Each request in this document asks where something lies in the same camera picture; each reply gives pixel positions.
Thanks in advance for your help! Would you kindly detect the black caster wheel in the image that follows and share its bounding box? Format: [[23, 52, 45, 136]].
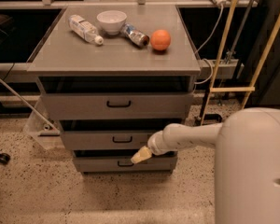
[[0, 153, 10, 164]]

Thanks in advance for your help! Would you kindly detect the silver blue can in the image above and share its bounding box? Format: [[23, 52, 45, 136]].
[[121, 23, 149, 48]]

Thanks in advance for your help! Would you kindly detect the orange ball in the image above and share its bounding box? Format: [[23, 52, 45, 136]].
[[150, 30, 171, 51]]

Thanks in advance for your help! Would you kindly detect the clear plastic water bottle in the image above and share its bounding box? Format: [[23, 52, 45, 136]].
[[68, 15, 104, 46]]

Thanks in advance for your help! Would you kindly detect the grey top drawer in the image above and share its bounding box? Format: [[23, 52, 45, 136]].
[[41, 93, 192, 120]]

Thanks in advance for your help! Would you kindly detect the white power cable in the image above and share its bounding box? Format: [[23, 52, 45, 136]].
[[193, 4, 225, 86]]

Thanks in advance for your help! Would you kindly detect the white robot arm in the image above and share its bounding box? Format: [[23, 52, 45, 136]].
[[131, 107, 280, 224]]

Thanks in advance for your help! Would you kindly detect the grey drawer cabinet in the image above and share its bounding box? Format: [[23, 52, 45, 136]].
[[26, 5, 202, 175]]

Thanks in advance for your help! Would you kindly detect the grey metal rod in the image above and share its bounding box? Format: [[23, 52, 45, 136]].
[[0, 78, 60, 134]]

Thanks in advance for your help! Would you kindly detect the grey bottom drawer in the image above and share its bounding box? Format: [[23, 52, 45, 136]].
[[73, 149, 177, 173]]

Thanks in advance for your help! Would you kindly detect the grey drawer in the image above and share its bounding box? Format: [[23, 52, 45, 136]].
[[73, 149, 177, 173], [59, 119, 184, 151], [41, 93, 192, 120]]

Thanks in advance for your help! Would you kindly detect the grey metal pole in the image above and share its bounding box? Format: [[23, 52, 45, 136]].
[[224, 0, 255, 63]]

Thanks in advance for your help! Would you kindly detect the yellow wooden frame stand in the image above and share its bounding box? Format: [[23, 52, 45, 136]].
[[197, 0, 280, 125]]

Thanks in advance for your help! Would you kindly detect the white bowl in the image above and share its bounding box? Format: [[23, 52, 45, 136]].
[[97, 10, 127, 35]]

